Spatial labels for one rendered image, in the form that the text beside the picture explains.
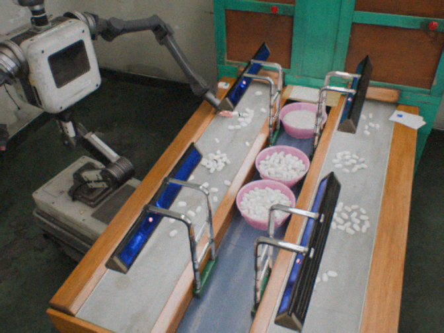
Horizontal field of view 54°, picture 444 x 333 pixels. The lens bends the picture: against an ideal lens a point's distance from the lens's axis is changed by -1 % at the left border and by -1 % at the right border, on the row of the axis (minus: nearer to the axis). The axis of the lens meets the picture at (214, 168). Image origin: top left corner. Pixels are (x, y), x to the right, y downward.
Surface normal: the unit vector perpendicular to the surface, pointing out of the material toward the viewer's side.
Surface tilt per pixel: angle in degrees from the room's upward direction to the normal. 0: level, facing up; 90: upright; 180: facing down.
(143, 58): 90
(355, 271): 0
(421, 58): 90
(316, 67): 90
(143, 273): 0
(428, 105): 88
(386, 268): 0
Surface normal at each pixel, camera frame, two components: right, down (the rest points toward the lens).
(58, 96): 0.83, 0.33
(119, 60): -0.40, 0.59
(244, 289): -0.05, -0.76
